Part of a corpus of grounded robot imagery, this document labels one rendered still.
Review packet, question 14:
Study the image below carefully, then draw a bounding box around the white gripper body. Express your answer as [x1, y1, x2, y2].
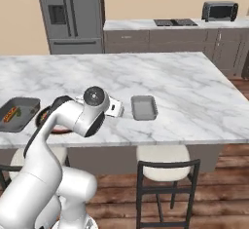
[105, 95, 125, 118]

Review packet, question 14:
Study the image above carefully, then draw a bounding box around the grey tupperware container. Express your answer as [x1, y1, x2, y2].
[0, 96, 42, 134]
[130, 95, 160, 122]

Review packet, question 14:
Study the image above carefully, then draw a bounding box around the reddish brown cooked food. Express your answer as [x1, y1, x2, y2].
[51, 126, 73, 134]

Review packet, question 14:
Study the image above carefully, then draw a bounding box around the large black plate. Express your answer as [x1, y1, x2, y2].
[35, 105, 74, 135]

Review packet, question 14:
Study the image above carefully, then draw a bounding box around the grey kitchen island base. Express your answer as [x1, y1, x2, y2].
[0, 143, 226, 176]

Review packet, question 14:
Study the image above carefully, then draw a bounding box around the grey base cupboard run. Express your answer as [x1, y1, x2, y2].
[103, 27, 249, 79]

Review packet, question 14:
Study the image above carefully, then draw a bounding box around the grey steel fridge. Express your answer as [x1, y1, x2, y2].
[35, 0, 105, 56]

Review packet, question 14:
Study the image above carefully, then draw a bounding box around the black hob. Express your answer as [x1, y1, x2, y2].
[153, 18, 199, 27]

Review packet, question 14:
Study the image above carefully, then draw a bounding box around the hot dog in bun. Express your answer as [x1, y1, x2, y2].
[2, 106, 18, 124]

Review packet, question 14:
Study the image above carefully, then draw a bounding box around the black toaster oven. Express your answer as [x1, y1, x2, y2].
[200, 1, 239, 23]

